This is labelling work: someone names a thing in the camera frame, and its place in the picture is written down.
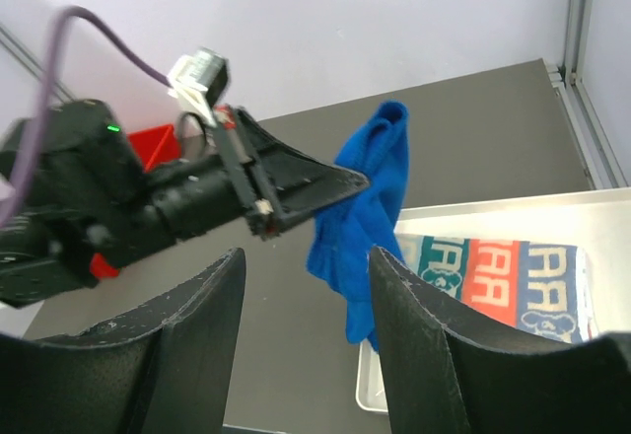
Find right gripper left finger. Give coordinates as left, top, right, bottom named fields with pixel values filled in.
left=1, top=249, right=245, bottom=433

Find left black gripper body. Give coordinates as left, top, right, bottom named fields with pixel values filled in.
left=148, top=108, right=276, bottom=242

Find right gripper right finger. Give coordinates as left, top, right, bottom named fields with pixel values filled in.
left=369, top=247, right=630, bottom=433

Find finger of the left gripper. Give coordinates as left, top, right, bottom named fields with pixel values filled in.
left=265, top=181, right=370, bottom=232
left=234, top=108, right=370, bottom=202

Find dark blue towel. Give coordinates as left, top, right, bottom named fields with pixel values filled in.
left=306, top=101, right=409, bottom=350

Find beige rabbit letter towel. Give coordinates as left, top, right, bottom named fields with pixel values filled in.
left=396, top=234, right=597, bottom=343

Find red plastic bin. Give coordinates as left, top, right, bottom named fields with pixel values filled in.
left=90, top=124, right=181, bottom=279

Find white plastic tray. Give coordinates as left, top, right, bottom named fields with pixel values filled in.
left=355, top=186, right=631, bottom=413

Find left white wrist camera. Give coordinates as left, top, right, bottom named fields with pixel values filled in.
left=167, top=48, right=230, bottom=128

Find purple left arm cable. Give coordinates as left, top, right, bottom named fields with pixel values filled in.
left=0, top=5, right=174, bottom=228

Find grey corner frame post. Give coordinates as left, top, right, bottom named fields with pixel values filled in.
left=0, top=24, right=75, bottom=102
left=548, top=0, right=630, bottom=188

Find right grey corner frame post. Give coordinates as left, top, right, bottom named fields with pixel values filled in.
left=548, top=0, right=630, bottom=188

